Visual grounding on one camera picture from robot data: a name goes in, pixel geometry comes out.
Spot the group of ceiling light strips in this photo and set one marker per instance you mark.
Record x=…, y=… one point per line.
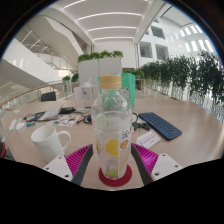
x=110, y=21

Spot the flat round red coaster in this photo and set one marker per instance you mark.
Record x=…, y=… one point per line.
x=115, y=182

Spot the black office chair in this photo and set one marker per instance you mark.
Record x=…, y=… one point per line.
x=48, y=96

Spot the row of tall green plants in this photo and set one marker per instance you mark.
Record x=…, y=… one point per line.
x=186, y=73

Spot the green shopping bag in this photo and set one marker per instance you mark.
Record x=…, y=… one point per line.
x=128, y=88

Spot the open paper notebook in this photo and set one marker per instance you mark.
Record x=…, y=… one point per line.
x=50, y=114

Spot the white planter box with plants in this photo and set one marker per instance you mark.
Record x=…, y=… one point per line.
x=98, y=68

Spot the dark blue keyboard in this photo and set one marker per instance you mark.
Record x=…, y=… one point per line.
x=160, y=125

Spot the clear lemon-label drink bottle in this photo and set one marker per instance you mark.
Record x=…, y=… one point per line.
x=111, y=133

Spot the colourful sticker sheet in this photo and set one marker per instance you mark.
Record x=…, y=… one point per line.
x=65, y=120

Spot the small white printed card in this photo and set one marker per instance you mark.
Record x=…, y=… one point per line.
x=148, y=139

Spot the white ceramic mug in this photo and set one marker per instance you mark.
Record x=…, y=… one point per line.
x=48, y=141

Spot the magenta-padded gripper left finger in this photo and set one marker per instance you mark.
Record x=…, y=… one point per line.
x=75, y=160

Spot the clear plastic tumbler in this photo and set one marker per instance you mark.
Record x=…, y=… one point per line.
x=87, y=95

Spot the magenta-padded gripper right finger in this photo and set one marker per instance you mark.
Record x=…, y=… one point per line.
x=150, y=160

